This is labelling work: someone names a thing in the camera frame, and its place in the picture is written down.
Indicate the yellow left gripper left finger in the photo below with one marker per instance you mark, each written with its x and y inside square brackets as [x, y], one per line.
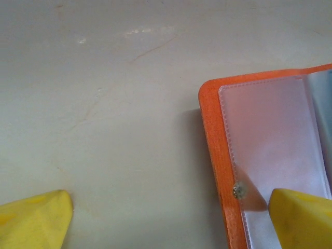
[33, 223]

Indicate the orange card holder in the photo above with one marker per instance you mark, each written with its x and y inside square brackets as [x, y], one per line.
[215, 145]

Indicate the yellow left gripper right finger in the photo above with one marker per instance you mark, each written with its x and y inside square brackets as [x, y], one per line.
[303, 223]

